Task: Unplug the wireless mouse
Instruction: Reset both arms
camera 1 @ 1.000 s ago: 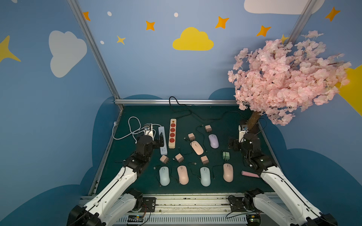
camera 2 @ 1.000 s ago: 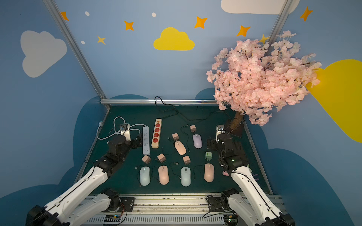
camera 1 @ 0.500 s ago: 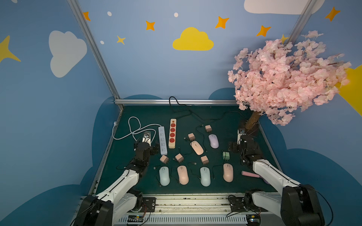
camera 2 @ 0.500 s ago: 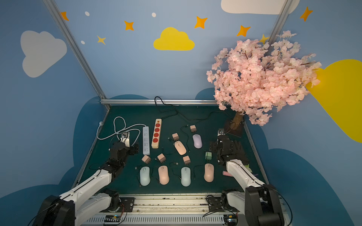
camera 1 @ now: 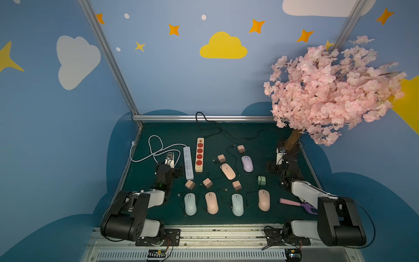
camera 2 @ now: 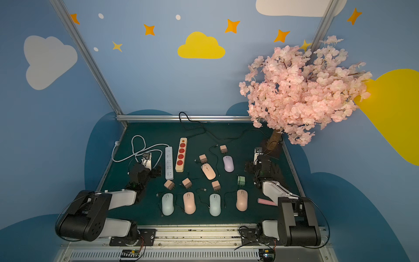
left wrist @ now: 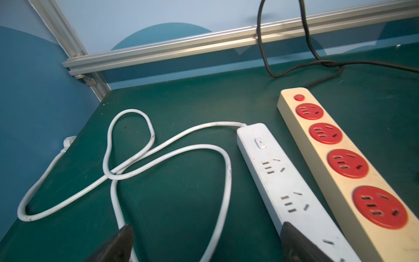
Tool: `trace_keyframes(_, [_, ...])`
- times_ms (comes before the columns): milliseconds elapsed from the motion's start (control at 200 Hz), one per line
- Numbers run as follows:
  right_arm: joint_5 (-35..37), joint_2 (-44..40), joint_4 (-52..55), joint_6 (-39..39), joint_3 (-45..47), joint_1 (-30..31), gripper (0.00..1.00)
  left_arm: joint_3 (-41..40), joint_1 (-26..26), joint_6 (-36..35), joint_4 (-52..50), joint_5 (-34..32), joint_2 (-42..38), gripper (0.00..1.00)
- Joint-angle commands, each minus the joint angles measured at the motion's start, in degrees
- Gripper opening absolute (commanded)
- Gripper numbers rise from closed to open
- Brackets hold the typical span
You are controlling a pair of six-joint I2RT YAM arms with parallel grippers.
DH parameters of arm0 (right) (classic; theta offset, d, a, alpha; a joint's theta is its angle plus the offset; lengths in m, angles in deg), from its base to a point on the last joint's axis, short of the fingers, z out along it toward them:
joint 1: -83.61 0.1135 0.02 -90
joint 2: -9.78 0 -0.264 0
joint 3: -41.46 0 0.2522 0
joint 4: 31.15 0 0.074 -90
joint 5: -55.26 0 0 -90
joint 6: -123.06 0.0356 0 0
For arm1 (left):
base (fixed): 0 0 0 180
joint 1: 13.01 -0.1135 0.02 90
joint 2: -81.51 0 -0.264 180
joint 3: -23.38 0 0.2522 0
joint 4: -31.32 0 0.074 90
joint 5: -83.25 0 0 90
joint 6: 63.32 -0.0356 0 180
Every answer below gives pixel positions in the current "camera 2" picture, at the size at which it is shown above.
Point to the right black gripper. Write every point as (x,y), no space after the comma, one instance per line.
(259,167)

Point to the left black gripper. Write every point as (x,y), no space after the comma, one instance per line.
(148,170)

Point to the white power strip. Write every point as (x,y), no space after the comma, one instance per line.
(168,163)

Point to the green USB charger plug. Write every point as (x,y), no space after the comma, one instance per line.
(241,181)

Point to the pink USB charger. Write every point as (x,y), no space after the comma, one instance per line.
(187,183)
(169,184)

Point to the purple wireless mouse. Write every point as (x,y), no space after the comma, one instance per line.
(228,164)

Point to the beige wooden power strip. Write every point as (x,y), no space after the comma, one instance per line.
(180,160)

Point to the pink wireless mouse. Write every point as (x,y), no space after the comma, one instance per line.
(242,200)
(189,203)

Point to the light green wireless mouse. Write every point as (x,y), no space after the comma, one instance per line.
(167,205)

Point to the pink USB charger plug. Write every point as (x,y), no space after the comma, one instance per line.
(216,185)

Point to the peach wireless mouse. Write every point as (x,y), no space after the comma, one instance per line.
(208,171)

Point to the light blue wireless mouse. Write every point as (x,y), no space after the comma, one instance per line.
(215,205)

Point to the pink wireless mouse front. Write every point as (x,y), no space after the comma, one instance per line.
(189,203)

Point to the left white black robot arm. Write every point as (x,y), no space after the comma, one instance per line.
(86,217)

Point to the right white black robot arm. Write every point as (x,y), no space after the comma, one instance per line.
(296,223)

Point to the pink purple garden rake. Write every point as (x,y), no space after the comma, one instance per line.
(266,202)

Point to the green circuit board left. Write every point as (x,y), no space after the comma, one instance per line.
(129,255)

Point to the green circuit board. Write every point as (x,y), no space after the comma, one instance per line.
(129,255)
(266,255)

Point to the pink cherry blossom tree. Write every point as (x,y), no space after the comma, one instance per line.
(297,89)

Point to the green circuit board right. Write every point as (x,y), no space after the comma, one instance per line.
(266,255)

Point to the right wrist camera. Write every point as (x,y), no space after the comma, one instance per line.
(258,151)

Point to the aluminium back frame bar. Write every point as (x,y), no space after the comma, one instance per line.
(176,118)

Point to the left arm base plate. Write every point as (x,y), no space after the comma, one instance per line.
(138,238)

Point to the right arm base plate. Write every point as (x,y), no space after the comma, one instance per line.
(255,237)

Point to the aluminium front rail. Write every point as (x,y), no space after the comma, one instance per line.
(195,243)

